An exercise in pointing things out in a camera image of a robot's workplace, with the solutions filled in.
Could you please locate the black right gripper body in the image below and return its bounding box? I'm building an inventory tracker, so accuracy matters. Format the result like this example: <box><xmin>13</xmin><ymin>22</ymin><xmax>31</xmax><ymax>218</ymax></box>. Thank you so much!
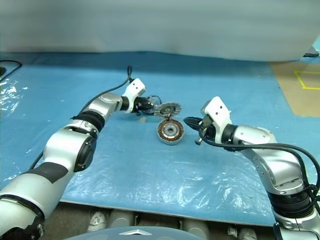
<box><xmin>194</xmin><ymin>116</ymin><xmax>217</xmax><ymax>146</ymax></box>

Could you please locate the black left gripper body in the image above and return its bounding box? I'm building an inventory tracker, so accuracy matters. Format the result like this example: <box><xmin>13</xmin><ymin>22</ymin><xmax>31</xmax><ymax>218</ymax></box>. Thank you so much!
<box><xmin>133</xmin><ymin>96</ymin><xmax>153</xmax><ymax>116</ymax></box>

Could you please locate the silver finned rotor disc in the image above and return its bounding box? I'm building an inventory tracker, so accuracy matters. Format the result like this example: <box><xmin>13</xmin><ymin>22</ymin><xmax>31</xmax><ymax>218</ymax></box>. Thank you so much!
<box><xmin>154</xmin><ymin>101</ymin><xmax>183</xmax><ymax>120</ymax></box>

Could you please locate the copper wound motor stator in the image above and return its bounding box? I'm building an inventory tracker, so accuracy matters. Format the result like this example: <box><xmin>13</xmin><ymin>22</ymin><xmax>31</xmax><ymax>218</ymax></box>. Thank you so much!
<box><xmin>156</xmin><ymin>119</ymin><xmax>186</xmax><ymax>146</ymax></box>

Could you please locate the blue plastic covered mat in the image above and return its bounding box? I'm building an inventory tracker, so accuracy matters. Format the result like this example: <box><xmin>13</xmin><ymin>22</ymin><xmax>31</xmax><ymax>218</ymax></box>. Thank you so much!
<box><xmin>0</xmin><ymin>51</ymin><xmax>320</xmax><ymax>227</ymax></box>

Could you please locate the white foam sheet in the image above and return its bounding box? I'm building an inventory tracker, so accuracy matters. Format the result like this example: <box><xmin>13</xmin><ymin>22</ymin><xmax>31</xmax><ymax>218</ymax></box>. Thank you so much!
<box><xmin>0</xmin><ymin>0</ymin><xmax>320</xmax><ymax>62</ymax></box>

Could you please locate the brown cardboard sheet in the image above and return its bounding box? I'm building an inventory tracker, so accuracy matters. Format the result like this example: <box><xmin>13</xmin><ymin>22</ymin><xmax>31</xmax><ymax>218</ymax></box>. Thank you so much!
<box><xmin>268</xmin><ymin>59</ymin><xmax>320</xmax><ymax>117</ymax></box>

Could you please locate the grey rounded cylinder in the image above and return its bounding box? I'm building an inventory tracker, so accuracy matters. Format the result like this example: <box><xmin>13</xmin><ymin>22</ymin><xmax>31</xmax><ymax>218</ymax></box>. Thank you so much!
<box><xmin>181</xmin><ymin>216</ymin><xmax>210</xmax><ymax>238</ymax></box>
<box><xmin>108</xmin><ymin>209</ymin><xmax>136</xmax><ymax>228</ymax></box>

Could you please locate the white shoe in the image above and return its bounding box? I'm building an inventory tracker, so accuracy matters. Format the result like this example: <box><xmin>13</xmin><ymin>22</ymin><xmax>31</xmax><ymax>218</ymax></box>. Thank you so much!
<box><xmin>228</xmin><ymin>223</ymin><xmax>258</xmax><ymax>240</ymax></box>
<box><xmin>87</xmin><ymin>211</ymin><xmax>107</xmax><ymax>233</ymax></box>

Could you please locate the dark grey robot torso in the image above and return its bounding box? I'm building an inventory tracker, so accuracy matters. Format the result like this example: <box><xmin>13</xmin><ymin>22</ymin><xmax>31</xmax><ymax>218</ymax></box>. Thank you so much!
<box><xmin>63</xmin><ymin>226</ymin><xmax>201</xmax><ymax>240</ymax></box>

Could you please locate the black device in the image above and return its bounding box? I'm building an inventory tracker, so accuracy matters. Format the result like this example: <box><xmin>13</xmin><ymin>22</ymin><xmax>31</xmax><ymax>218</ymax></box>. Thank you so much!
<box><xmin>303</xmin><ymin>46</ymin><xmax>320</xmax><ymax>58</ymax></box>

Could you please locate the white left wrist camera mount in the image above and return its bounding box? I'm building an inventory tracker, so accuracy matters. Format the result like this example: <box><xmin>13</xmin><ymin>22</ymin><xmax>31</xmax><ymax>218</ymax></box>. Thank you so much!
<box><xmin>122</xmin><ymin>77</ymin><xmax>147</xmax><ymax>115</ymax></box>

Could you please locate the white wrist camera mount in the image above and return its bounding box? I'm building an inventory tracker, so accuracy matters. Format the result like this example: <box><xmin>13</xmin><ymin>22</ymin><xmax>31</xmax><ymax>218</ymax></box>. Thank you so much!
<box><xmin>199</xmin><ymin>96</ymin><xmax>233</xmax><ymax>145</ymax></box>
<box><xmin>122</xmin><ymin>77</ymin><xmax>147</xmax><ymax>115</ymax></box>

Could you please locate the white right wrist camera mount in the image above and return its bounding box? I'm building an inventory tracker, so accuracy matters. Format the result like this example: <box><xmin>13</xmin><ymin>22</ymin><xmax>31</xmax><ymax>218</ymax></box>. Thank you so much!
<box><xmin>199</xmin><ymin>96</ymin><xmax>233</xmax><ymax>145</ymax></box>

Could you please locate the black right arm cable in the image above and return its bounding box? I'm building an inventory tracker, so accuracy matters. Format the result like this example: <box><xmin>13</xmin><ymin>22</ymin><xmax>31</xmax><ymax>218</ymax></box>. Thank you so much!
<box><xmin>199</xmin><ymin>136</ymin><xmax>320</xmax><ymax>203</ymax></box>

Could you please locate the thin black cable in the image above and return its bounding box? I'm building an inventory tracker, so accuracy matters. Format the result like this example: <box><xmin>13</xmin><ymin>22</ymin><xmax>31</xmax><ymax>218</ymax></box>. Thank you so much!
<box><xmin>0</xmin><ymin>59</ymin><xmax>23</xmax><ymax>82</ymax></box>

